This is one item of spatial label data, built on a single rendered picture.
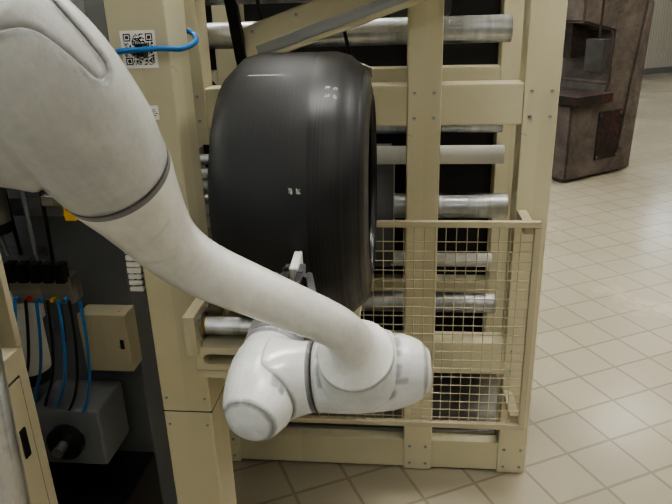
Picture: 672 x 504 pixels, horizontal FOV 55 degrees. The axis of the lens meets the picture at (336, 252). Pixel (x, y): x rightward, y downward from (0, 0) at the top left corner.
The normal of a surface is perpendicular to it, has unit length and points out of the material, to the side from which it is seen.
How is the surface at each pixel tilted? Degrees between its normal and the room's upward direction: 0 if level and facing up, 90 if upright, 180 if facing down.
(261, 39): 90
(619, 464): 0
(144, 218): 124
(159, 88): 90
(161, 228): 120
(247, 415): 85
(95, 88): 92
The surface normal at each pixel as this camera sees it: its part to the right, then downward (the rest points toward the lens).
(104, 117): 0.80, 0.33
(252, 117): -0.09, -0.36
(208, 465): -0.10, 0.36
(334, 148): 0.17, -0.13
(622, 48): 0.51, 0.29
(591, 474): -0.03, -0.93
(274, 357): -0.04, -0.82
